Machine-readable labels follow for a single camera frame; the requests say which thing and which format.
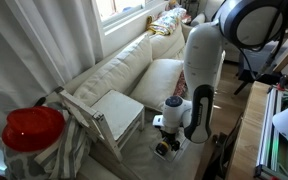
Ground wooden side table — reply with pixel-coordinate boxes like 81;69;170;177
225;82;269;180

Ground dark coffee table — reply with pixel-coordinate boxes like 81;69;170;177
234;43;288;95

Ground aluminium frame rack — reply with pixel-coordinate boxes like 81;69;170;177
253;86;288;180

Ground red patterned fringed blanket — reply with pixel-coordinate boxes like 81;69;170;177
173;72;187;97

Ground floral patterned cloth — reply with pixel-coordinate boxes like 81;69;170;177
147;8;186;35

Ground clear acrylic box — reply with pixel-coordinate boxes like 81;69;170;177
150;128;187;162

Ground small white wooden chair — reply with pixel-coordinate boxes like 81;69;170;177
55;87;145;162

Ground white curtain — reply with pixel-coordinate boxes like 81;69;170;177
0;0;102;134

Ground grey patterned cushion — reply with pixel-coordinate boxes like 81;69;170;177
3;146;49;180

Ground black torch with yellow ring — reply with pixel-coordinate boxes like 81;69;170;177
155;141;169;156

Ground cream throw pillow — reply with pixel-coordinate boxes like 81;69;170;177
130;59;183;112

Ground white window frame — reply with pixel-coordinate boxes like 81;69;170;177
91;0;167;58

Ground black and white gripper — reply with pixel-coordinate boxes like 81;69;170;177
152;115;180;151

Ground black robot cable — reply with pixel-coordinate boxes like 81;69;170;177
237;0;288;81

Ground grey striped cloth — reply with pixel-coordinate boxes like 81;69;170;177
35;102;90;180

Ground cream sofa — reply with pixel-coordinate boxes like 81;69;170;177
43;13;227;180

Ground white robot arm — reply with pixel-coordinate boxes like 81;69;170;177
153;0;288;153

